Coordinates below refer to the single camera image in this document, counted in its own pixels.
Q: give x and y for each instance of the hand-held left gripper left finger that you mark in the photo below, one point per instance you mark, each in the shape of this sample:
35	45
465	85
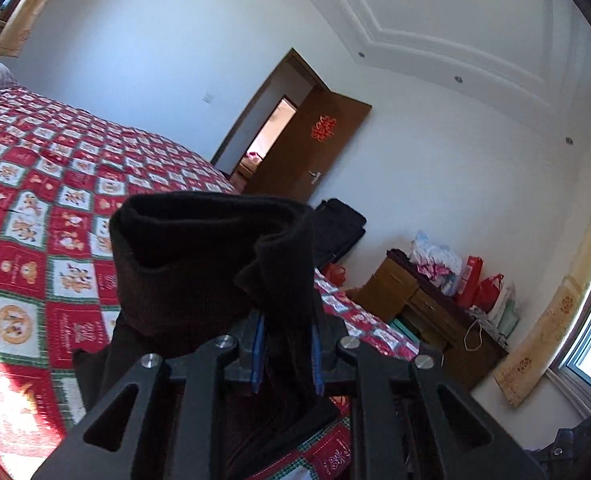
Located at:
258	355

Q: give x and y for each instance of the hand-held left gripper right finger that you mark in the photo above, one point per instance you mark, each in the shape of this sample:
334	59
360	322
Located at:
317	360

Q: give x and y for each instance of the black pants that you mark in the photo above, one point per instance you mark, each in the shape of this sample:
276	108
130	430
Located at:
185	270

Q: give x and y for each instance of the small red bag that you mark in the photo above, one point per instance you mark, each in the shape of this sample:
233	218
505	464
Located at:
335	275

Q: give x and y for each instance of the wooden desk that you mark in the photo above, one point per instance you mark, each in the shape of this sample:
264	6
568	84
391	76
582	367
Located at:
425	320

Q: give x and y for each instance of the black bag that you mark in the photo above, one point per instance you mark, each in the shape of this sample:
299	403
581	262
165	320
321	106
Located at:
343	225

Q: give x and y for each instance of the bags and items on desk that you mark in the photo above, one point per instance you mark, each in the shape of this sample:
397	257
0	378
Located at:
438	260

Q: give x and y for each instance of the red paper gift bag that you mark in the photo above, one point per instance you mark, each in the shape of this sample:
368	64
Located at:
469	280

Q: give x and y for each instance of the red plastic bag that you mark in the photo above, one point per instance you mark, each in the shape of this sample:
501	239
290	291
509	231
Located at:
490	295

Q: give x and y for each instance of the white and green bag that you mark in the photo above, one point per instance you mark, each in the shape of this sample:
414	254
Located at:
506	312

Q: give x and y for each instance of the brown wooden door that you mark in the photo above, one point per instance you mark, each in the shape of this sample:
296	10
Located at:
305	155

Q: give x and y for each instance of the red paper door decoration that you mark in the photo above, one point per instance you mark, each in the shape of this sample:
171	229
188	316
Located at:
324	128

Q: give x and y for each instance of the yellow patterned curtain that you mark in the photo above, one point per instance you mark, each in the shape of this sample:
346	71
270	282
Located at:
565	310
25	15

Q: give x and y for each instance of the red checked printed blanket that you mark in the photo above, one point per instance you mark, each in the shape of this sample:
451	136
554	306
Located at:
35	210

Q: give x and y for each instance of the person's dark jacket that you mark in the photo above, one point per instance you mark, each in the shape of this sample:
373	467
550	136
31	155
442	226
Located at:
575	450

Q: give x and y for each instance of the brown door frame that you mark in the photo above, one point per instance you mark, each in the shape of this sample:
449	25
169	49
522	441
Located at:
255	110

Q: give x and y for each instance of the white wall switch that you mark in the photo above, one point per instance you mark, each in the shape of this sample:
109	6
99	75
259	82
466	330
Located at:
208	98

